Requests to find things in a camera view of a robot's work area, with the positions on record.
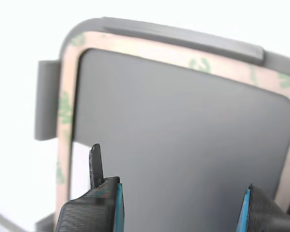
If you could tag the rectangular frame with tan liner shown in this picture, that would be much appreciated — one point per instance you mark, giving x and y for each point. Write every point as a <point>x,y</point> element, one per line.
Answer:
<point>67,96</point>

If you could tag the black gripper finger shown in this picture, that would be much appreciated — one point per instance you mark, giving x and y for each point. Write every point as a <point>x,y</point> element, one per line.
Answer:
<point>96,207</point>
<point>261,212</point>

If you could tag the grey holder with black legs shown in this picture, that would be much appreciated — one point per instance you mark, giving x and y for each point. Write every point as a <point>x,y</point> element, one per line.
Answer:
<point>171,120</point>

